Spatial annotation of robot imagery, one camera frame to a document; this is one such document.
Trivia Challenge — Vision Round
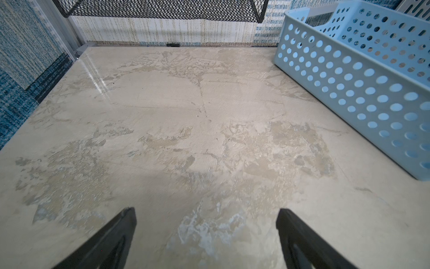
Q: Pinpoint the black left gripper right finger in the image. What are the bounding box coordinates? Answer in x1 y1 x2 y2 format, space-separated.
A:
276 208 356 269

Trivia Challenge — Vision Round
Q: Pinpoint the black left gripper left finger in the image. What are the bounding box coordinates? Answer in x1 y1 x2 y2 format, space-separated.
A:
54 207 137 269

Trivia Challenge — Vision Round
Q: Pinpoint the light blue perforated basket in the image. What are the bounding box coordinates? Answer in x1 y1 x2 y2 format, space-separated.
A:
274 1 430 181

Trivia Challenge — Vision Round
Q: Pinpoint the black wire mesh shelf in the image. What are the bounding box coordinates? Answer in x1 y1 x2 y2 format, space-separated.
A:
53 0 268 24

